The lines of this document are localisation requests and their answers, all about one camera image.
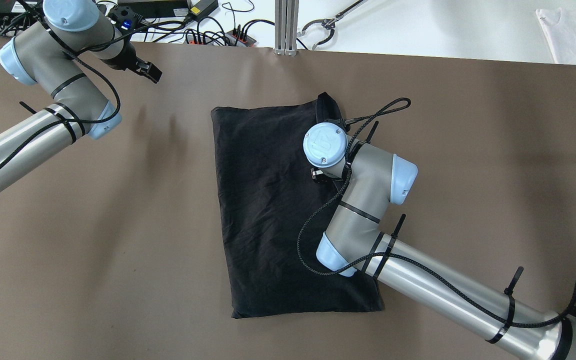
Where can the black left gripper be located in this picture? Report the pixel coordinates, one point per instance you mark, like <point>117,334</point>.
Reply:
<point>125,56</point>

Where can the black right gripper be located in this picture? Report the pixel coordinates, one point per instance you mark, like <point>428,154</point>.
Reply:
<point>317,175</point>

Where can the black printed t-shirt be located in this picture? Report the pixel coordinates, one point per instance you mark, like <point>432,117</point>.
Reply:
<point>266,193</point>

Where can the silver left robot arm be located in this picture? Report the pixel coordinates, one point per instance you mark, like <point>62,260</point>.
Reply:
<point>80,102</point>

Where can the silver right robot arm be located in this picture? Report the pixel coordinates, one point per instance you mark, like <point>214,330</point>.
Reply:
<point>352,243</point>

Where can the red grey power strip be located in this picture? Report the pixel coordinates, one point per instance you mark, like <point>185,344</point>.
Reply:
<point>212,38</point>

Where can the metal grabber tool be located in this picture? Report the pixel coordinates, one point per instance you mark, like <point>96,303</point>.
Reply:
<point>327,24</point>

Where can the white folded t-shirt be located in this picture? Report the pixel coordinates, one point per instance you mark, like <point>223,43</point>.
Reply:
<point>559,29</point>

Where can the aluminium frame post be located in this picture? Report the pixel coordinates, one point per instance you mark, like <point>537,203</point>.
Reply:
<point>285,28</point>

